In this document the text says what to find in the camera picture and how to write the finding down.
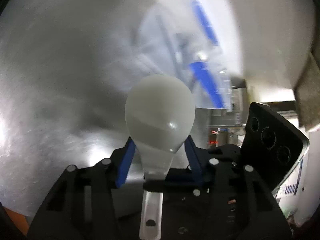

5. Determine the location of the clear plastic storage bin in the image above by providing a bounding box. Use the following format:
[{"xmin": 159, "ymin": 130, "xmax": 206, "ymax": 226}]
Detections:
[{"xmin": 136, "ymin": 0, "xmax": 234, "ymax": 112}]

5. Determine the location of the white plastic rice paddle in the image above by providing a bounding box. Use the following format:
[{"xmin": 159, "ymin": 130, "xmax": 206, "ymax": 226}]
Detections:
[{"xmin": 124, "ymin": 74, "xmax": 196, "ymax": 240}]

